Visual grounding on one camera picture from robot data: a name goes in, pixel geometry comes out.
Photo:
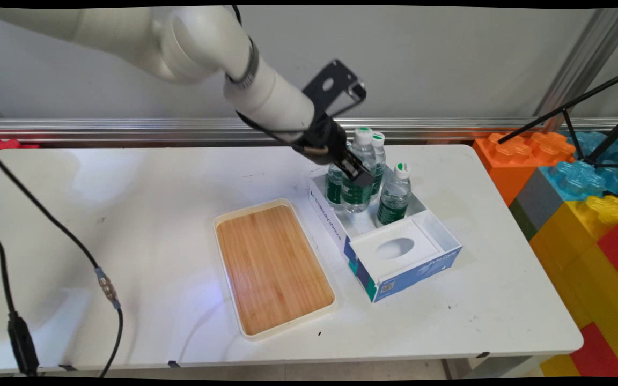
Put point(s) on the grey giant building block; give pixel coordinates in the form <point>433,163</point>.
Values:
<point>539,201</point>

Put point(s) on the yellow giant building block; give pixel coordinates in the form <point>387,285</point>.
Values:
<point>582,268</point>

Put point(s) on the grey table frame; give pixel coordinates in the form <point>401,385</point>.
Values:
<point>497,367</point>

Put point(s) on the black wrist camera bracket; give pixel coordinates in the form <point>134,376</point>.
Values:
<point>330,86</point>

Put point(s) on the orange giant building block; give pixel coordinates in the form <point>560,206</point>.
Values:
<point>513,161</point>

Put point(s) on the aluminium profile rail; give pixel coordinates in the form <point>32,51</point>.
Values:
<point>126,130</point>

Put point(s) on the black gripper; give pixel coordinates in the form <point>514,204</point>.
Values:
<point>326,140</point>

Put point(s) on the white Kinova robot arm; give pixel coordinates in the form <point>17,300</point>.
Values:
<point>207,48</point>

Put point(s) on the green giant building block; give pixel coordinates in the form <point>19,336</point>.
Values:
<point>523,222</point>

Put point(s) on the aluminium profile post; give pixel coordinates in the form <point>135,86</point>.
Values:
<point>582,64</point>

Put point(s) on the green label water bottle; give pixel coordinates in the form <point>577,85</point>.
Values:
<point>395,198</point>
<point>379,161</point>
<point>333,185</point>
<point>360,193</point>

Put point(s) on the white and blue cardboard box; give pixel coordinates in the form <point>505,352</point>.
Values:
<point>400,257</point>

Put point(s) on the black tripod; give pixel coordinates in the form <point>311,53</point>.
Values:
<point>572,110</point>

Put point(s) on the bamboo tray with cream rim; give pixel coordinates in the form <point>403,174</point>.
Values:
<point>274,268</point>

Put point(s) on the blue giant building block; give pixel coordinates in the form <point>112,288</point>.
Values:
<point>582,179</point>

